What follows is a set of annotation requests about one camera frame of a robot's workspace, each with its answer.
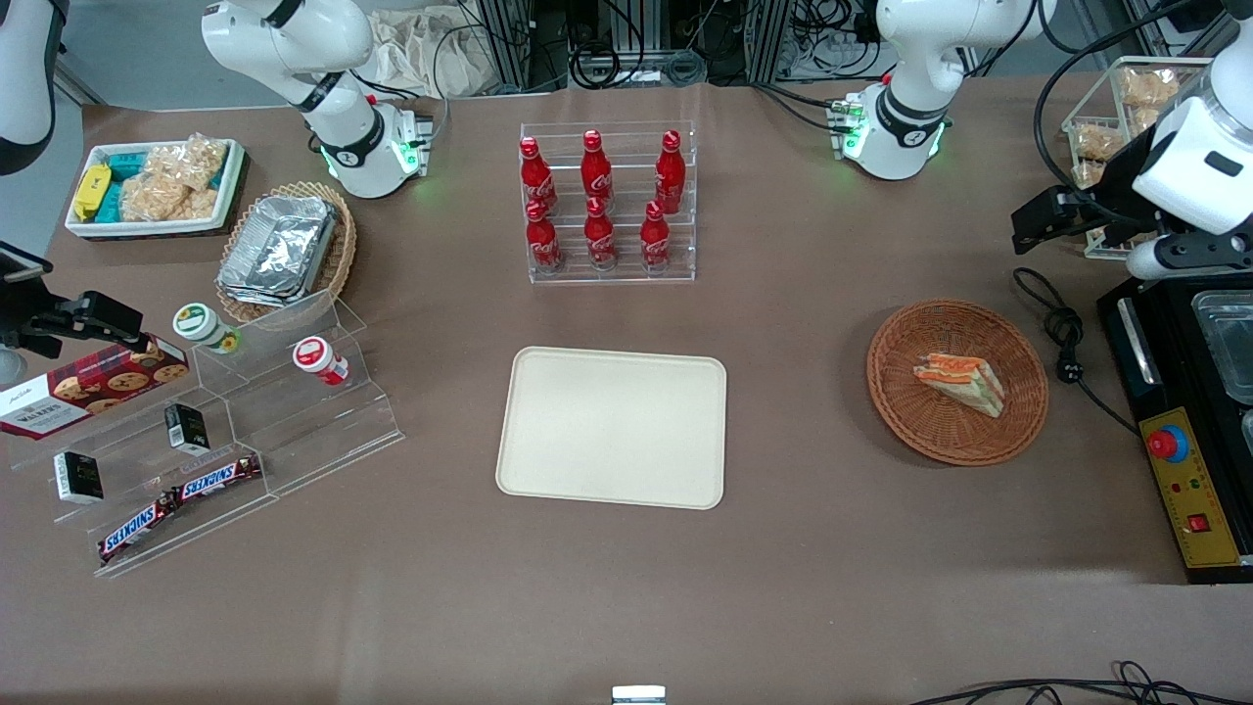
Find oval wicker basket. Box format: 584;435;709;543
214;180;359;326

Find triangular wrapped sandwich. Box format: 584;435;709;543
912;352;1007;420

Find black power cable with plug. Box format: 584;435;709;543
1011;265;1142;435

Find beige rectangular tray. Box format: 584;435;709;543
494;345;729;511

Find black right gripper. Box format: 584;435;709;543
0;282;146;359

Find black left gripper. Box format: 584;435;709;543
1011;125;1181;255

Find thin black floor cables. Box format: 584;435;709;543
908;660;1253;705

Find clear acrylic snack box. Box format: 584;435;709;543
1060;56;1217;261

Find small black carton box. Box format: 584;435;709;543
163;401;210;455
53;450;105;505

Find beige cloth bag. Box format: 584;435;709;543
366;8;492;100

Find red tartan Walkers cookie box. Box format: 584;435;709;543
0;335;191;443

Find round brown wicker basket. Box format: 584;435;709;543
865;298;1050;468

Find clear bag of rice crackers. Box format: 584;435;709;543
121;134;229;222

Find yellow snack packet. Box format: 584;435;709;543
72;164;113;222

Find stacked aluminium foil containers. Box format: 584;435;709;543
216;194;340;309

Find aluminium profile frame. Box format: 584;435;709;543
474;0;815;95

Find black arm hose cable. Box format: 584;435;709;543
1032;0;1253;228

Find red Coca-Cola bottle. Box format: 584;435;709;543
583;197;619;271
653;129;687;213
525;200;564;274
518;136;559;214
580;129;616;211
639;200;674;271

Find white rectangular snack bin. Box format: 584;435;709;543
64;137;248;241

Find coiled black cable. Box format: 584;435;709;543
568;39;649;91

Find green lid white jar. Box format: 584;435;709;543
172;303;242;356

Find black machine with yellow panel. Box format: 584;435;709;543
1095;274;1253;587

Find teal snack packet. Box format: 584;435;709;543
98;149;150;222

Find Snickers chocolate bar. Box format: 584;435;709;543
97;492;180;565
172;454;264;503

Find clear acrylic bottle rack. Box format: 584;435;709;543
518;121;697;286

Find black base cables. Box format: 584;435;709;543
350;70;453;148
750;80;855;136

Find clear acrylic step stand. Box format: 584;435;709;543
189;288;406;495
0;370;283;581

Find red lid white jar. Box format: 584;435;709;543
293;336;350;387

